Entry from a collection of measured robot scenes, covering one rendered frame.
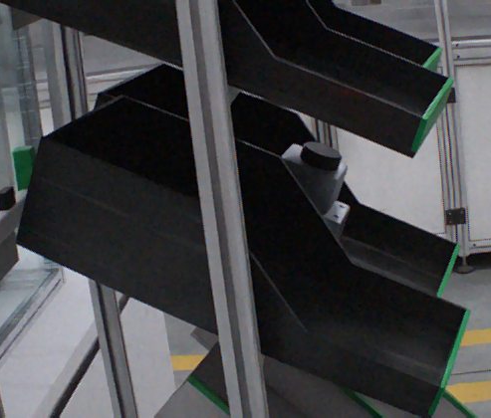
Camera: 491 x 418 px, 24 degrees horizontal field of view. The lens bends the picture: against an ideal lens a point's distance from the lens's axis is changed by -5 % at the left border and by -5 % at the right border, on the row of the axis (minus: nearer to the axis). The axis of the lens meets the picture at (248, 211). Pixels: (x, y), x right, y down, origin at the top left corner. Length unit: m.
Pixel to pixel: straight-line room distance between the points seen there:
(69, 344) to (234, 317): 1.19
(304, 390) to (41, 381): 0.91
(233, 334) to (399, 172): 3.85
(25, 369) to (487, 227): 3.04
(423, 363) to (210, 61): 0.25
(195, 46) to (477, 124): 3.87
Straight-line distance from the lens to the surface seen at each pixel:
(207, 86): 0.65
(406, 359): 0.76
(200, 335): 0.89
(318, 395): 0.86
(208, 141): 0.65
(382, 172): 4.51
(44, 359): 1.81
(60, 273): 2.15
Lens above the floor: 1.50
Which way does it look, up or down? 15 degrees down
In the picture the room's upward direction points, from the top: 7 degrees counter-clockwise
